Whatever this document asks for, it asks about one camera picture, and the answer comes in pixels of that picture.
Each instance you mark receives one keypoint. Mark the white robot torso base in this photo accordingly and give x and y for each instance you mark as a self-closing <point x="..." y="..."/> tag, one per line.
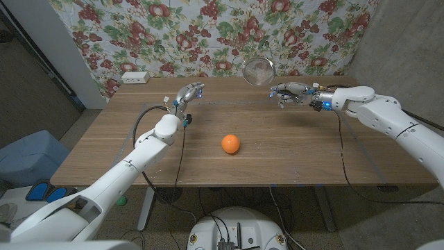
<point x="256" y="229"/>

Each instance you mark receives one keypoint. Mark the round black floor fan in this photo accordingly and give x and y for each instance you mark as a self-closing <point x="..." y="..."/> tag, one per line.
<point x="170" y="194"/>

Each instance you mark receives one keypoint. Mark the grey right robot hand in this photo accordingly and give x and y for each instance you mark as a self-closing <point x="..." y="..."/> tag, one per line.
<point x="298" y="91"/>

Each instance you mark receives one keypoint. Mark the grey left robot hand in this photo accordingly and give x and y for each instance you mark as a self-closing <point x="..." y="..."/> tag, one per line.
<point x="184" y="94"/>

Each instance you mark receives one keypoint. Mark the white power strip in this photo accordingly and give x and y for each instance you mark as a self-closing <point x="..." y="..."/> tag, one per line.
<point x="135" y="77"/>

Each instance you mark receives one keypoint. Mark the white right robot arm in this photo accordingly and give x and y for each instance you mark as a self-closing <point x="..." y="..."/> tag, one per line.
<point x="392" y="118"/>

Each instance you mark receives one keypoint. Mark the white robot chest edge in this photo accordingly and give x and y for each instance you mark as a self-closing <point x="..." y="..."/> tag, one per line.
<point x="69" y="246"/>

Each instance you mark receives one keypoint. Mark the grey table leg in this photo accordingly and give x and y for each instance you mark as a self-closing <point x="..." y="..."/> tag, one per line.
<point x="326" y="212"/>

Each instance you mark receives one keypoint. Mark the small green ball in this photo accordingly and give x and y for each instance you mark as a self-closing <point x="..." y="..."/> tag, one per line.
<point x="121" y="201"/>

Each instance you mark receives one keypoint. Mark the blue plastic bin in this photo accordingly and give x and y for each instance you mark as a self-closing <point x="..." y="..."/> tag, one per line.
<point x="31" y="158"/>

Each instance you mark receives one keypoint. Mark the blue foot pedal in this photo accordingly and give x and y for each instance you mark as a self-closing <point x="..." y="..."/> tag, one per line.
<point x="37" y="191"/>
<point x="57" y="196"/>

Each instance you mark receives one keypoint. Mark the floral fruit print backdrop cloth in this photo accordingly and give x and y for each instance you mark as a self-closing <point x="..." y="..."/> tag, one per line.
<point x="173" y="34"/>

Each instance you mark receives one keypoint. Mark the white table leg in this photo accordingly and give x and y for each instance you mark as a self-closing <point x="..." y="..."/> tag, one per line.
<point x="145" y="212"/>

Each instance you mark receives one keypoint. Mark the orange fruit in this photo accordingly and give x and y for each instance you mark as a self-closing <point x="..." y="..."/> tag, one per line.
<point x="230" y="144"/>

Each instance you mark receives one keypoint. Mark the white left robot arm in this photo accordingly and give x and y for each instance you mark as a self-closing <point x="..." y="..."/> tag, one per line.
<point x="121" y="175"/>

